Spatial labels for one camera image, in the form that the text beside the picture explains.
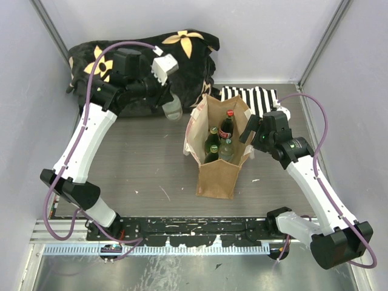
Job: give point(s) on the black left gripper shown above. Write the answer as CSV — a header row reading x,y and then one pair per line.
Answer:
x,y
163,95

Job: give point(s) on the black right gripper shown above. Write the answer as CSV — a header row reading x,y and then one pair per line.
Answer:
x,y
253,125

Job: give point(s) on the Coca-Cola glass bottle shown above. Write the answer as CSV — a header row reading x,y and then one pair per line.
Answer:
x,y
227,127

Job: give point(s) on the clear Chang soda bottle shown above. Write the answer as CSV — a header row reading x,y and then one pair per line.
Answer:
x,y
226,150

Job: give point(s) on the green Perrier bottle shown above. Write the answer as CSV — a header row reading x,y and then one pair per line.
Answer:
x,y
213,154

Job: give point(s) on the brown canvas tote bag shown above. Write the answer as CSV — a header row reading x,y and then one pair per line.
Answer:
x,y
217,179

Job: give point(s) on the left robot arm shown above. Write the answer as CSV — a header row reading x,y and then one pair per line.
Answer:
x,y
68,177

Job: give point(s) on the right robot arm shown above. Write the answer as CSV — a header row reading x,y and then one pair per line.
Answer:
x,y
338,237

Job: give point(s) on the black white striped cloth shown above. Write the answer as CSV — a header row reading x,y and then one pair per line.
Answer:
x,y
258,99

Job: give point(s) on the black plush flower pillow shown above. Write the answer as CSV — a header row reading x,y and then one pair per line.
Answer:
x,y
188,66

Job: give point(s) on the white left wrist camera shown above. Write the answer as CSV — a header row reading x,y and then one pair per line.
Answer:
x,y
164,66

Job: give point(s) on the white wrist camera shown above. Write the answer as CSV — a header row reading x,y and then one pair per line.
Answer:
x,y
164,66
279,108

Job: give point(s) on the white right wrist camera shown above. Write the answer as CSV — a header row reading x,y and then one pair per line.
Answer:
x,y
279,108

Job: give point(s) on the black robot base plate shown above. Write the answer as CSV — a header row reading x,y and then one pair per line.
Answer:
x,y
194,231

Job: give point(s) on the aluminium frame rail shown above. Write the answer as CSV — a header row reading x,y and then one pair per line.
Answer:
x,y
87,239

